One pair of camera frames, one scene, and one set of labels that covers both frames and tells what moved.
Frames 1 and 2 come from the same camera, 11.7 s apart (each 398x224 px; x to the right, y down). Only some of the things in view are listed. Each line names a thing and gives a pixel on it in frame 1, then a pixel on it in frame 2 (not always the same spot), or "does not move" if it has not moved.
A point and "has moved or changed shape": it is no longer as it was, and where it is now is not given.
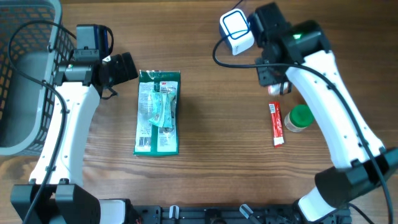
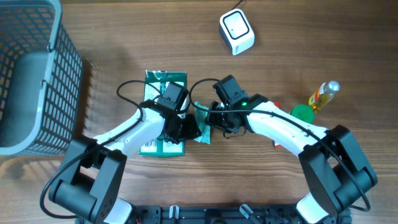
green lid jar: [300, 117] does not move
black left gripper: [126, 70] → [191, 132]
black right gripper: [265, 79] → [213, 120]
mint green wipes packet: [161, 103] has moved or changed shape
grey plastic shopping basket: [26, 104] does not move
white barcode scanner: [234, 25] does not move
